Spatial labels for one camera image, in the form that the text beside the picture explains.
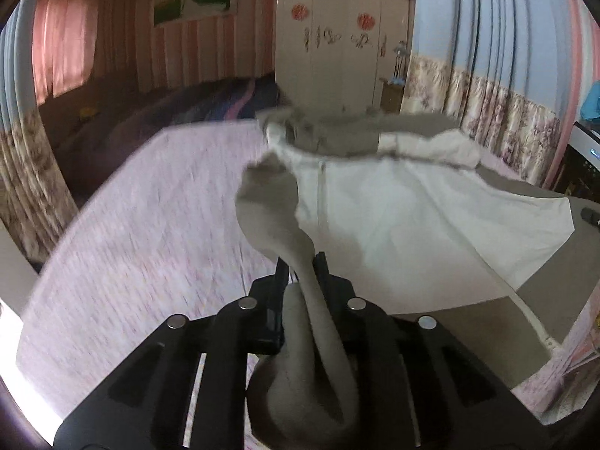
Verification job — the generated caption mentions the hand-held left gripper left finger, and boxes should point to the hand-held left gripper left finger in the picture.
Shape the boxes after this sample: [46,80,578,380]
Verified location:
[52,255,289,450]

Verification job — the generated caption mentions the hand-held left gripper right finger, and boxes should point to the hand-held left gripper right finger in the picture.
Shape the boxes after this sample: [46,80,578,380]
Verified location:
[314,250,556,450]

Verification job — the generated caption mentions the olive and cream jacket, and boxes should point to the olive and cream jacket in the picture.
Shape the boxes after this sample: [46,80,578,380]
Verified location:
[234,105,600,450]

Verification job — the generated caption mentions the dark cabinet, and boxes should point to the dark cabinet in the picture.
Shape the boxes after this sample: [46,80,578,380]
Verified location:
[555,122,600,198]

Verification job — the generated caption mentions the striped blanket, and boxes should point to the striped blanket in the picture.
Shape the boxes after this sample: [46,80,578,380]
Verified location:
[84,75,282,151]

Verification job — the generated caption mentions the wooden nightstand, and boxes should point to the wooden nightstand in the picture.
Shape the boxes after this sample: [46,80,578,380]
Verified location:
[379,77,406,113]

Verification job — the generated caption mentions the blue curtain with floral hem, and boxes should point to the blue curtain with floral hem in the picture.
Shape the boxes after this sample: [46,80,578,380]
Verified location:
[0,4,78,263]
[400,0,577,193]

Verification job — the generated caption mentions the white wardrobe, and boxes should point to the white wardrobe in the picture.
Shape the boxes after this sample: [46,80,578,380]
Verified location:
[274,0,416,113]

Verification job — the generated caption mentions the dark pink bed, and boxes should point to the dark pink bed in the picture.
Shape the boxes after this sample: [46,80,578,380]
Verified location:
[37,72,282,198]

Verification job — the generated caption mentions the desk lamp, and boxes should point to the desk lamp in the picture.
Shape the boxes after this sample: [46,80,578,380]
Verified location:
[393,42,408,80]

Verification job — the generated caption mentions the white panel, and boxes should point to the white panel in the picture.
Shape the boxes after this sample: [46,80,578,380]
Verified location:
[0,218,41,320]

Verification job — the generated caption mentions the pink window curtain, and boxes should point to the pink window curtain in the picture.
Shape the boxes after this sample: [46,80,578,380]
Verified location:
[32,0,99,104]

